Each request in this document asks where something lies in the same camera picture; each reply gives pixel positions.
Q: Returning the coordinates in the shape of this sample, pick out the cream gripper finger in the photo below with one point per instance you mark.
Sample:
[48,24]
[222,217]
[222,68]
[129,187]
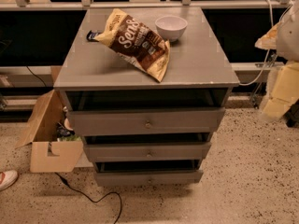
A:
[282,91]
[269,40]

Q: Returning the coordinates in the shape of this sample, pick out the grey top drawer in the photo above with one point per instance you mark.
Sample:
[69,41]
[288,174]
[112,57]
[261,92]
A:
[125,122]

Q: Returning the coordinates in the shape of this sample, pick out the grey drawer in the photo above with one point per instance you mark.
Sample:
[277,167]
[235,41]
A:
[147,152]
[148,178]
[125,122]

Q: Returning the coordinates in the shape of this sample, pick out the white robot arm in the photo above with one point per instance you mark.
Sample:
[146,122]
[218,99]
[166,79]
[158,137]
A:
[288,36]

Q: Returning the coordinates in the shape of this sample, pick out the grey drawer cabinet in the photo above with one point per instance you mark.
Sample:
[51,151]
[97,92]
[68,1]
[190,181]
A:
[95,78]

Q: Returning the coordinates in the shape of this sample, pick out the grey middle drawer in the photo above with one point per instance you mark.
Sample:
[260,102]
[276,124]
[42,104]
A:
[147,152]

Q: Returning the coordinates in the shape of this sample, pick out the grey bottom drawer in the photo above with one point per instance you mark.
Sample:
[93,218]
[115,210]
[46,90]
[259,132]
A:
[148,178]

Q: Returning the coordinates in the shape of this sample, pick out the white bowl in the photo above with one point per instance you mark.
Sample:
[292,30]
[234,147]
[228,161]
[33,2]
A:
[171,27]

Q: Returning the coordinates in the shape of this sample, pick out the brown yellow chip bag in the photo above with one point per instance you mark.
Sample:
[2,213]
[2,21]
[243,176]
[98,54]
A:
[136,43]

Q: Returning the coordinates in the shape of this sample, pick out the small dark blue packet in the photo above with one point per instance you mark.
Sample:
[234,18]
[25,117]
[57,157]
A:
[92,36]

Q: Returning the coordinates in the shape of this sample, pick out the cardboard box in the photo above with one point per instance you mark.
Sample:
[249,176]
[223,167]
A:
[48,155]

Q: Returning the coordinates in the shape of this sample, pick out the grey metal railing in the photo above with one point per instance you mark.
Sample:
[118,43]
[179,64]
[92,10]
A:
[86,4]

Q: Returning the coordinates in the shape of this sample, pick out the white shoe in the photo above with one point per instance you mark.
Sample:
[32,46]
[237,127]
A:
[8,178]

